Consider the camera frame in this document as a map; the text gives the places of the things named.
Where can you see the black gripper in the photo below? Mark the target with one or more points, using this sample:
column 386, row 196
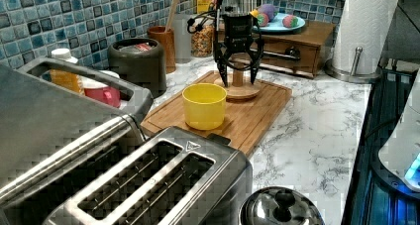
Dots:
column 242, row 35

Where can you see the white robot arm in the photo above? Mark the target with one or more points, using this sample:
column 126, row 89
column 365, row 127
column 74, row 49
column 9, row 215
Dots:
column 329, row 127

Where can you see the yellow tea container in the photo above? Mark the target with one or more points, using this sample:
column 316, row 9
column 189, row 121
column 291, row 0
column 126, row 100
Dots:
column 204, row 105

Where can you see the red mug white lid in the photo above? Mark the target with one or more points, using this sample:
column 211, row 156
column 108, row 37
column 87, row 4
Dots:
column 101, row 92

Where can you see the steel kettle lid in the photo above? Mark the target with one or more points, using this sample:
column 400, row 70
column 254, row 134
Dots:
column 277, row 205

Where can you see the glass jar of cereal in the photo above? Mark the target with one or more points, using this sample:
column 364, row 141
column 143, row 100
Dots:
column 202, row 41

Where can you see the red toy strawberry upper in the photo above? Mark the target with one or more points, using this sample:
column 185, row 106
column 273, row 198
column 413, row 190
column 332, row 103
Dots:
column 263, row 19

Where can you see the red toy strawberry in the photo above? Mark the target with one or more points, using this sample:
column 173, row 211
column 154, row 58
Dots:
column 263, row 19
column 290, row 21

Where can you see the yellow toy lemon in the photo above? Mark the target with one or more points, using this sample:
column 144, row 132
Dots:
column 254, row 13

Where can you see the light blue plate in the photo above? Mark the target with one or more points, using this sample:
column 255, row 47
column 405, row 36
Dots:
column 275, row 26

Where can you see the purple toy fruit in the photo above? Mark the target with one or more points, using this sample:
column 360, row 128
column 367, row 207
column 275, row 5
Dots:
column 269, row 10

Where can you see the bamboo cutting board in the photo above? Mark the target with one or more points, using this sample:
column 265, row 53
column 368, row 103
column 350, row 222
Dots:
column 245, row 123

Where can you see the red toy strawberry lower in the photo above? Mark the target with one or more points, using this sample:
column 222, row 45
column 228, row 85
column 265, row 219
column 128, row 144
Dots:
column 290, row 21

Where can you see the wooden drawer box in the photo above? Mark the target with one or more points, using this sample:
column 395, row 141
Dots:
column 301, row 52

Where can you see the brown wooden utensil holder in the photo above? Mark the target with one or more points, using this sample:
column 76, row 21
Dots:
column 165, row 36

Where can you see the wooden spoon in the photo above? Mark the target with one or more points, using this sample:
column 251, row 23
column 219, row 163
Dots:
column 171, row 14

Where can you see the dark grey round canister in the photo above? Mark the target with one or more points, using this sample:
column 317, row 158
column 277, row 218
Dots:
column 140, row 61

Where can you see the steel paper towel holder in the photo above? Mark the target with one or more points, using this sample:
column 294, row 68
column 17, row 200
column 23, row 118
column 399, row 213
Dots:
column 352, row 76

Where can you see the stainless steel two-slot toaster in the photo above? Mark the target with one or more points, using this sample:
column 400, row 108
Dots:
column 174, row 178

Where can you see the paper towel roll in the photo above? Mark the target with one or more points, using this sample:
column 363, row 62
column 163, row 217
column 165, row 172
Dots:
column 365, row 24

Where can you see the stainless steel toaster oven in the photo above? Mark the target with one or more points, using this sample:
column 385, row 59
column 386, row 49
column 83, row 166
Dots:
column 48, row 130

